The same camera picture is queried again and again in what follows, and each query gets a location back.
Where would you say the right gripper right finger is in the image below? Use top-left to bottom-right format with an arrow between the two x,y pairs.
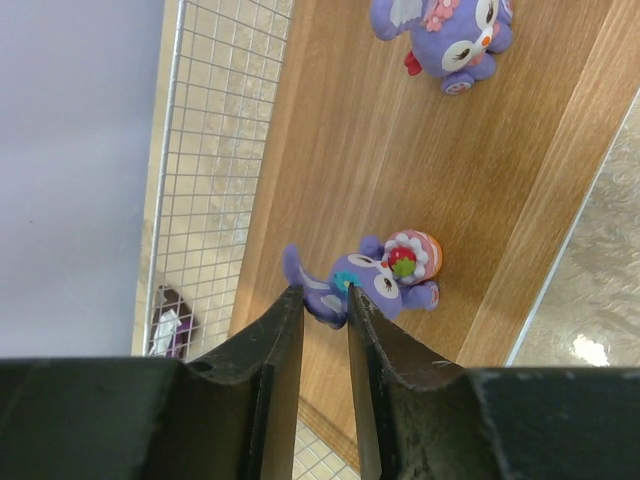
348,287 -> 639,479

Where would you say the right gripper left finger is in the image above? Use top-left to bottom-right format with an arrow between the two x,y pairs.
1,287 -> 304,479

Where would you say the purple bunny toy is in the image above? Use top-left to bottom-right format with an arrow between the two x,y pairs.
282,229 -> 443,329

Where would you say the white wire wooden shelf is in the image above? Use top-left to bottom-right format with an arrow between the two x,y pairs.
130,0 -> 640,480

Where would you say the purple bunny with red heart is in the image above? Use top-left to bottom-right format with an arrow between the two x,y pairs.
370,0 -> 513,96

